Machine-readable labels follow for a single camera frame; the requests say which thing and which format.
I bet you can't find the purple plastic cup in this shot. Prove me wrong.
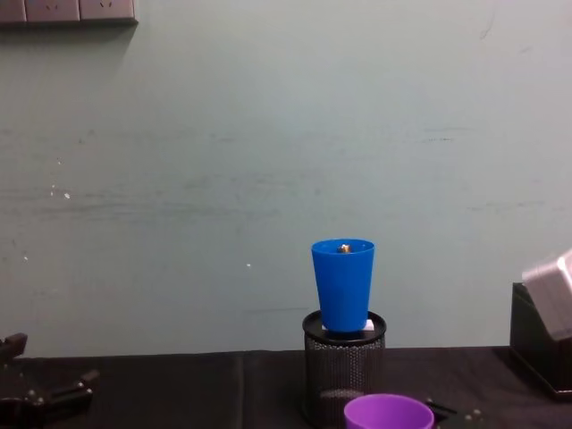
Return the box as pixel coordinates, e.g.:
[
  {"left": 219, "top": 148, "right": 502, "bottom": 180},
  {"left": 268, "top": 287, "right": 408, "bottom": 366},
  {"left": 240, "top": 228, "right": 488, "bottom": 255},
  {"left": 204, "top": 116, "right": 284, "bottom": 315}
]
[{"left": 342, "top": 392, "right": 436, "bottom": 429}]

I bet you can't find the black box holder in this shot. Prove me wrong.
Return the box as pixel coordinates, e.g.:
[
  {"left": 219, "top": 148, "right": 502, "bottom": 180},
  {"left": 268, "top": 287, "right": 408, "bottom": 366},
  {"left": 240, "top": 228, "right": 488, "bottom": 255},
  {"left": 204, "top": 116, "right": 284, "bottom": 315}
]
[{"left": 509, "top": 281, "right": 572, "bottom": 401}]

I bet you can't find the black table cloth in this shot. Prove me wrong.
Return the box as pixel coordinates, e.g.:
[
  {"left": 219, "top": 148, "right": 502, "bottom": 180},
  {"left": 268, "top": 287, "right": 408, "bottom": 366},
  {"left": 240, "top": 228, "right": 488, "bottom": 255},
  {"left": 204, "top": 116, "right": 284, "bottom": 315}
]
[{"left": 0, "top": 345, "right": 572, "bottom": 429}]

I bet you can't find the black mesh pen holder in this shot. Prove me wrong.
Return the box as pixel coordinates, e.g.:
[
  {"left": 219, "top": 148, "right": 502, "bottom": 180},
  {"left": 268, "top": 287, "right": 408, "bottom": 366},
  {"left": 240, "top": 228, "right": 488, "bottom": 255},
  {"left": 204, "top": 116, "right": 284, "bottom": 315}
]
[{"left": 301, "top": 308, "right": 389, "bottom": 426}]

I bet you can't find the blue plastic cup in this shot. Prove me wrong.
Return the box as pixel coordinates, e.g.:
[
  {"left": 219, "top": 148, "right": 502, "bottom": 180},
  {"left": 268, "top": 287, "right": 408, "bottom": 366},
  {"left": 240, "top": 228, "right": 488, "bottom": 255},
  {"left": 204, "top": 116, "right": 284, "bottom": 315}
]
[{"left": 310, "top": 239, "right": 377, "bottom": 334}]

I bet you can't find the grey wall socket panel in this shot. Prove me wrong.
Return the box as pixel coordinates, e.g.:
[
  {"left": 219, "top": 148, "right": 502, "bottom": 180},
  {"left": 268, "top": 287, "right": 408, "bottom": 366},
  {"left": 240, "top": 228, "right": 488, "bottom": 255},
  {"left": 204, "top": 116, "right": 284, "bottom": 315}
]
[{"left": 0, "top": 0, "right": 139, "bottom": 29}]

